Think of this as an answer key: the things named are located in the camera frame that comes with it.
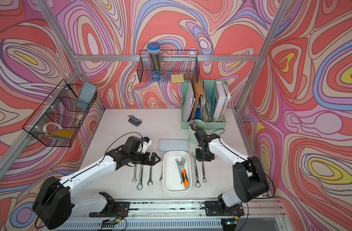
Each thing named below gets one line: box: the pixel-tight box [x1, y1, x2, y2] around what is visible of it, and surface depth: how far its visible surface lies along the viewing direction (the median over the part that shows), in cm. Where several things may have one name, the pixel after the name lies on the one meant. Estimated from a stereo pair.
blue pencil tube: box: [147, 42, 163, 82], surface depth 77 cm
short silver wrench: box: [201, 160, 207, 183], surface depth 87 cm
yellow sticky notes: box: [170, 73, 185, 84], surface depth 92 cm
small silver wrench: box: [131, 166, 138, 183], surface depth 86 cm
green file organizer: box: [180, 79, 228, 130], surface depth 100 cm
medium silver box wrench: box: [175, 157, 184, 184], surface depth 88 cm
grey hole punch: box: [127, 115, 142, 127], surface depth 111 cm
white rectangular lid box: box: [158, 138, 189, 152], surface depth 98 cm
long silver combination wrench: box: [136, 164, 144, 190], surface depth 86 cm
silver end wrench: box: [147, 165, 154, 187], surface depth 86 cm
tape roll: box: [43, 122, 63, 134], surface depth 69 cm
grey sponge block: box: [77, 81, 98, 104], surface depth 82 cm
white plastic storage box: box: [162, 150, 192, 193], surface depth 87 cm
